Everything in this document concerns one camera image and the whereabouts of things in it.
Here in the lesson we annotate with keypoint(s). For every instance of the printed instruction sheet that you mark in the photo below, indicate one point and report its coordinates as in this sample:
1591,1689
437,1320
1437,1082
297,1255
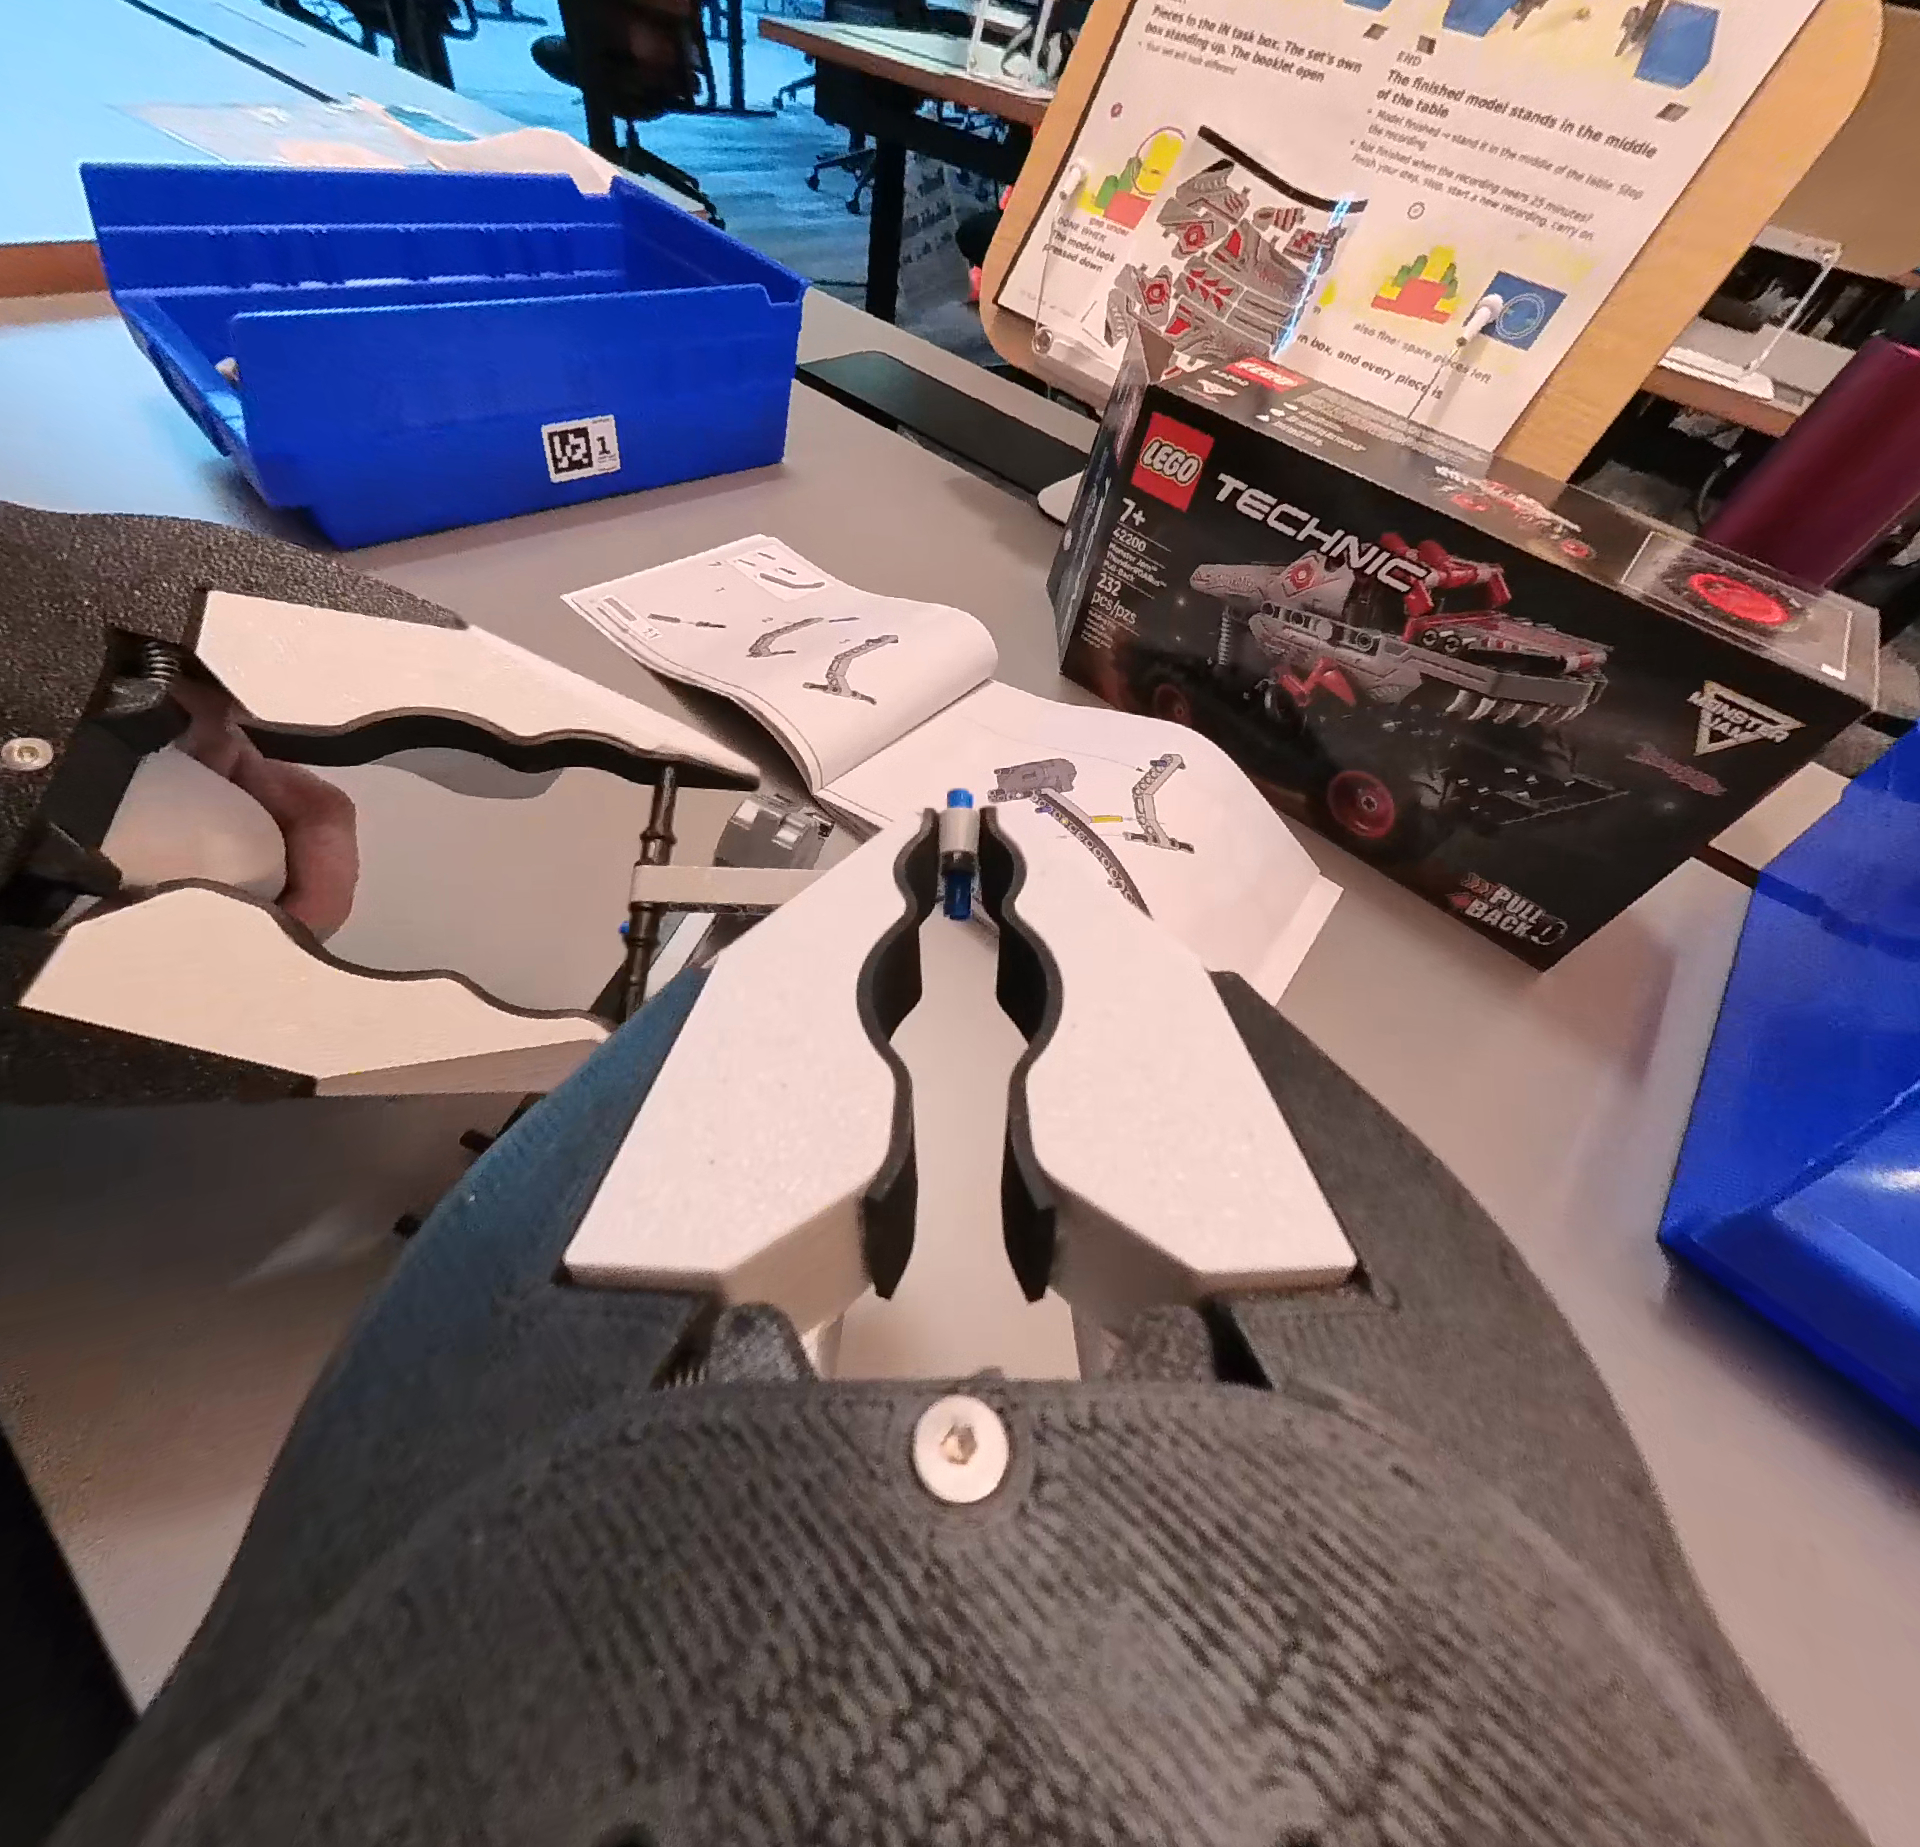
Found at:
1350,153

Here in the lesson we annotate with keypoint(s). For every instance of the blue pin with grey bush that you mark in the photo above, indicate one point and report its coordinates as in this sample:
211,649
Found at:
956,858

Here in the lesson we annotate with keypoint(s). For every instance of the blue bin with white label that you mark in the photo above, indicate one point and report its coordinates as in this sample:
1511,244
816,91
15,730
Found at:
451,380

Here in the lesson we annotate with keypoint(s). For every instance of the dark toy brick set box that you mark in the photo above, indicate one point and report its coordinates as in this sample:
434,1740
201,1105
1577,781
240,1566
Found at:
1499,646

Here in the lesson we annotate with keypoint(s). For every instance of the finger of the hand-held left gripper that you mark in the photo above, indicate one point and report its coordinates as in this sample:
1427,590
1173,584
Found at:
451,678
225,992

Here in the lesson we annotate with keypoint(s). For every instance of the instruction sheet on board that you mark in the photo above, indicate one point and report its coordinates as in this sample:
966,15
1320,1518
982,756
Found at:
1725,228

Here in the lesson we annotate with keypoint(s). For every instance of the person's left hand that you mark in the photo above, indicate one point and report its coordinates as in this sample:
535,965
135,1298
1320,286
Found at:
307,841

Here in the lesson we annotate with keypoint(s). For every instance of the black office chair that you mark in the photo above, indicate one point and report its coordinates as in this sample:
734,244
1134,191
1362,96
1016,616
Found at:
645,107

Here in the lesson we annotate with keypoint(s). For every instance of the grey connector with black axle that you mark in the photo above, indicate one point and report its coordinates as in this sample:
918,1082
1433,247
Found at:
721,886

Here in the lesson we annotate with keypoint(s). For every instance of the white instruction booklet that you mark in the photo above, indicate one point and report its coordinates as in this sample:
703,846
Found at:
871,678

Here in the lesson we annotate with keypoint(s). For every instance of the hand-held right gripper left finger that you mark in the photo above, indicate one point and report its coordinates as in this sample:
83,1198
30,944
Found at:
749,1114

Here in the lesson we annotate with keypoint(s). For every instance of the white side table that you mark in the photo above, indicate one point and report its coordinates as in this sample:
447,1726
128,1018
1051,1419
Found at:
150,47

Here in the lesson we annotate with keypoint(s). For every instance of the blue plastic bin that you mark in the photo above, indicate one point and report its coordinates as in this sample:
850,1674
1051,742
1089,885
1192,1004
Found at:
1815,1098

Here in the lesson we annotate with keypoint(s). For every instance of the wooden table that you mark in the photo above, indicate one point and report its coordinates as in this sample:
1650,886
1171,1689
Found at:
900,56

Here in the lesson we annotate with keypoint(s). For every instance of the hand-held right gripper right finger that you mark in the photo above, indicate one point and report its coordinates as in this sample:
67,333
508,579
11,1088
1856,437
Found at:
1187,1127

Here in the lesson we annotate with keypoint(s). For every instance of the maroon water bottle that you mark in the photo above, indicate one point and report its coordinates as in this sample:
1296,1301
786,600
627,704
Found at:
1830,484

